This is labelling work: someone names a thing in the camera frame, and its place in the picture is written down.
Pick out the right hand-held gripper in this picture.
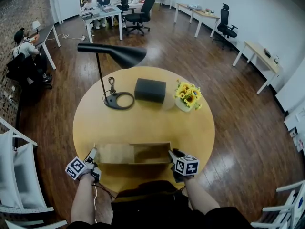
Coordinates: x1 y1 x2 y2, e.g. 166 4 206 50
168 148 200 184

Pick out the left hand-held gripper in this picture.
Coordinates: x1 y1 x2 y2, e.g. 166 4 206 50
65 148 102 183

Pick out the wooden box with sliding lid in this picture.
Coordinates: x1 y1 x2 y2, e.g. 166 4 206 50
94 141 172 165

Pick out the black rectangular box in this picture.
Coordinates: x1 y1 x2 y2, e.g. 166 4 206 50
134 78 167 104

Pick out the person's left forearm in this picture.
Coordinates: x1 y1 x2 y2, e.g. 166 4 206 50
71 173 97 225

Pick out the person's right forearm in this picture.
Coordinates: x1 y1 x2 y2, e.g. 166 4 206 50
183 175 221 216

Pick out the open laptop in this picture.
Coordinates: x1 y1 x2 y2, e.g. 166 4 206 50
96 0 117 13

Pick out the white flower pot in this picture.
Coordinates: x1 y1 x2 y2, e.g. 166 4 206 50
175 98 194 113

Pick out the person's black clothing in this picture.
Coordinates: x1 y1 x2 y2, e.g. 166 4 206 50
66 180 254 229

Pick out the yellow sunflower bouquet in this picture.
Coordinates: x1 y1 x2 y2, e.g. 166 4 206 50
175 79 203 111

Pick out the white metal shelf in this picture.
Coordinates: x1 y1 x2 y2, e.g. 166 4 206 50
250 179 305 229
0 115 69 229

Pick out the black desk lamp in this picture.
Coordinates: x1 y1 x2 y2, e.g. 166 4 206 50
77 42 147 111

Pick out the dark desk with white legs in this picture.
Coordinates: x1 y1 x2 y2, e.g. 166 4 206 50
30 24 61 71

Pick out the wooden desk with white legs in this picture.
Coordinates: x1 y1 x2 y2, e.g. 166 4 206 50
192 9 221 39
232 40 284 95
173 3 203 24

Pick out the thin black cable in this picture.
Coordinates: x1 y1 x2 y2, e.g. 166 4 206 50
92 182 116 201

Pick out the thin white cable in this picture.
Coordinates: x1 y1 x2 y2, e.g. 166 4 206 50
94 186 98 224

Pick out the white floor cable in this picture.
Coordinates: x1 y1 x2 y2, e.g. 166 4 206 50
47 33 83 41

